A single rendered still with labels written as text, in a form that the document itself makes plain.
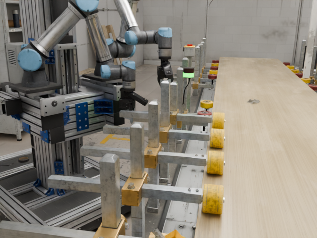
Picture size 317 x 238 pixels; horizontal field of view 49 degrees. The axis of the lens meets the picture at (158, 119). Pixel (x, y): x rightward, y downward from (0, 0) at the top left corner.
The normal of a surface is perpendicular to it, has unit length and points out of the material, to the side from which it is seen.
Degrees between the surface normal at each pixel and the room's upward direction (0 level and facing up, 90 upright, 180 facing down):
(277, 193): 0
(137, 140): 90
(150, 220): 0
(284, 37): 90
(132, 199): 90
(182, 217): 0
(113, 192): 90
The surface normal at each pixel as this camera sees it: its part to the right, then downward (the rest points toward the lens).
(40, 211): 0.01, -0.96
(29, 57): 0.15, 0.38
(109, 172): -0.18, 0.29
